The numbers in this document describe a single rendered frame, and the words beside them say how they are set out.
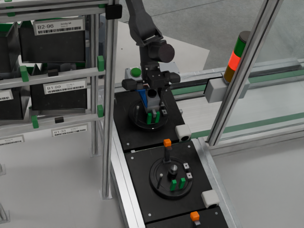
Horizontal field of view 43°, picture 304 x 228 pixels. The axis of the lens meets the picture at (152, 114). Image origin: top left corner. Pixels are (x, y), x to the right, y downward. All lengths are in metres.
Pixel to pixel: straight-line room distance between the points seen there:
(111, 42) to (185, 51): 1.05
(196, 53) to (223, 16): 1.72
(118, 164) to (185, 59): 0.67
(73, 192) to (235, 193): 0.56
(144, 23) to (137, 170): 0.46
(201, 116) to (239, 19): 2.11
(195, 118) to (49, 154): 0.55
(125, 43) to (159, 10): 1.64
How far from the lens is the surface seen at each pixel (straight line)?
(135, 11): 1.20
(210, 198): 1.22
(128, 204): 1.20
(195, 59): 1.75
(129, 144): 1.29
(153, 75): 1.19
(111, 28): 0.73
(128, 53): 1.73
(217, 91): 1.15
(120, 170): 1.26
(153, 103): 1.27
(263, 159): 1.51
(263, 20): 0.96
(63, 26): 0.71
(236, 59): 1.07
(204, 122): 1.46
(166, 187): 1.21
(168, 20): 3.31
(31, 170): 1.39
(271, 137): 1.49
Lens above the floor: 2.06
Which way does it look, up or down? 52 degrees down
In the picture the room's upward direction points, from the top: 11 degrees clockwise
